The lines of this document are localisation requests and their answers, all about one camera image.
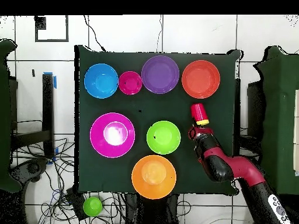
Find black metal stand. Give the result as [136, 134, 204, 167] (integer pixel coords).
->
[11, 72, 58, 162]

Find purple bowl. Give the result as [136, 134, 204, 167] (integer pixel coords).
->
[141, 55, 180, 95]

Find black square floor frame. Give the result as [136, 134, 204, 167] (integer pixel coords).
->
[34, 15, 70, 43]

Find small crimson bowl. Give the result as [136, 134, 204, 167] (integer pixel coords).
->
[118, 70, 144, 96]

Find large light orange bowl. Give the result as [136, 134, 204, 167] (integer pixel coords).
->
[130, 154, 178, 201]

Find stack of yellow cups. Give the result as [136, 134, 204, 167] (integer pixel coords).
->
[196, 118, 211, 127]

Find red cup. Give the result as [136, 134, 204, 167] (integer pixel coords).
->
[190, 103, 208, 123]

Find large magenta bowl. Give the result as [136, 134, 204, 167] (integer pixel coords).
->
[89, 111, 136, 159]

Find small green round bowl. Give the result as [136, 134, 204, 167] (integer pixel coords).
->
[82, 196, 103, 218]

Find dark green table cloth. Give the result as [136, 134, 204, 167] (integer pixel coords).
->
[74, 44, 243, 194]

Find large red-orange bowl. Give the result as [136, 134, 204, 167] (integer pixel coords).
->
[181, 59, 221, 100]

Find blue bowl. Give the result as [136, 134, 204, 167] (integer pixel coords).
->
[84, 62, 120, 100]

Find green covered side table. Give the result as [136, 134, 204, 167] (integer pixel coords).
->
[254, 45, 299, 199]
[0, 38, 22, 193]

